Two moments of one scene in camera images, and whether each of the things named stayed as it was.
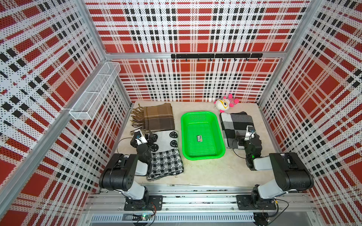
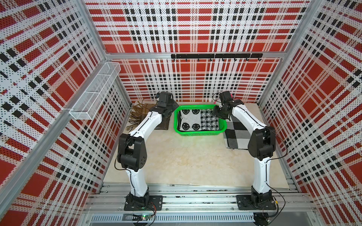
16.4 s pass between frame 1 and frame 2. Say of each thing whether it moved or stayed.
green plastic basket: moved
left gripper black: moved
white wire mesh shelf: stayed
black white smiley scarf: moved
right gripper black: moved
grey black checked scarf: stayed
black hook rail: stayed
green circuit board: stayed
